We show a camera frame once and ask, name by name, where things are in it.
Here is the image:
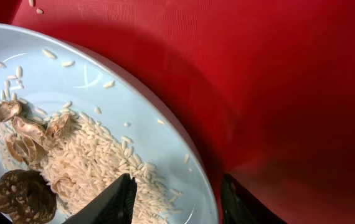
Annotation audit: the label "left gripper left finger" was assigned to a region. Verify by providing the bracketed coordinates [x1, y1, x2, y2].
[63, 174, 137, 224]

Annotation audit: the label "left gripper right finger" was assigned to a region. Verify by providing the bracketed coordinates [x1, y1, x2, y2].
[220, 174, 286, 224]

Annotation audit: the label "food leftovers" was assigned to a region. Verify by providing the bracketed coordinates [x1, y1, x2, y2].
[0, 93, 182, 223]

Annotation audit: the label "red plastic serving tray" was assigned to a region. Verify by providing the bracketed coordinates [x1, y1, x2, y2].
[0, 0, 355, 223]

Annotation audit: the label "large light blue plate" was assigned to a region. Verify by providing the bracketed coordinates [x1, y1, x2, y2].
[0, 24, 219, 223]

